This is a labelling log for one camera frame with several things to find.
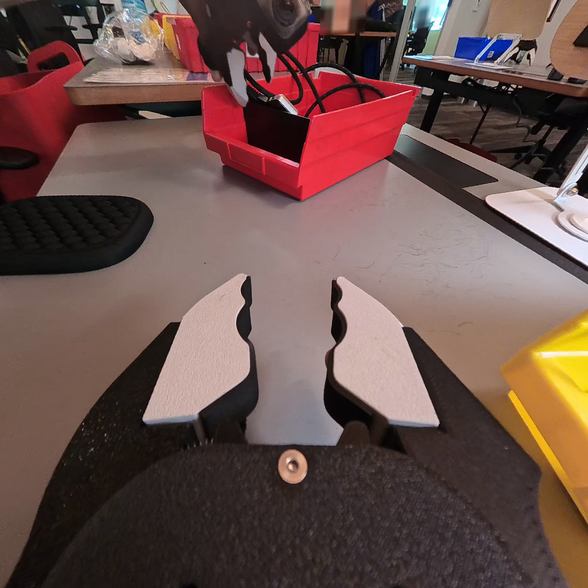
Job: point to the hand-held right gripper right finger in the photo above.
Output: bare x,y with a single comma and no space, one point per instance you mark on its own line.
381,363

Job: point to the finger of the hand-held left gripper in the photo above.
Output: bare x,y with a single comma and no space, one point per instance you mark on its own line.
269,57
236,76

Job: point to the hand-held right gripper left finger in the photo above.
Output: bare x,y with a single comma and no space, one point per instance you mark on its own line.
202,358

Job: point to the black silver hdmi hub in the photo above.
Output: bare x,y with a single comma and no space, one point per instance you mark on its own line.
285,103

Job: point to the red plastic bin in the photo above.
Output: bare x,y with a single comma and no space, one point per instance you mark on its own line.
349,138

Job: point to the yellow plastic bin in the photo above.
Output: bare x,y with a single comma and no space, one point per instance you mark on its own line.
556,390

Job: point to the long ribbed red bin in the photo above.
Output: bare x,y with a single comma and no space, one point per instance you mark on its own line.
294,50

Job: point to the small yellow bin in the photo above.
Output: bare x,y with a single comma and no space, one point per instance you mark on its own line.
169,30

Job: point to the black bin divider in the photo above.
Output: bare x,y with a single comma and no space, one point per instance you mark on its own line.
275,138

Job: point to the clear plastic bag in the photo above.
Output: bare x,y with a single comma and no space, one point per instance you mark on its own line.
128,39

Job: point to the wood-edged grey table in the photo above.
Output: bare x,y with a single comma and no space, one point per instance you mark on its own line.
138,92

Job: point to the black textured pad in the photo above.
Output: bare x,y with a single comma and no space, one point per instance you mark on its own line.
69,234

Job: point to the wooden side desk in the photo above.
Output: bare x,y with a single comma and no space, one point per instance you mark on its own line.
459,69

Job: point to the blue plastic bin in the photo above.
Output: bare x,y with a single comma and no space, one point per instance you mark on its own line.
471,48

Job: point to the black-faced wooden board stand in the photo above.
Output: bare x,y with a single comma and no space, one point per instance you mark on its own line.
528,206

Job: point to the light wooden chair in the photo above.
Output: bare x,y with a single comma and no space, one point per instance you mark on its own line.
519,18

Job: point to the black mesh office chair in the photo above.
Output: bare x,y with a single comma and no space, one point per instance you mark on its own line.
551,138

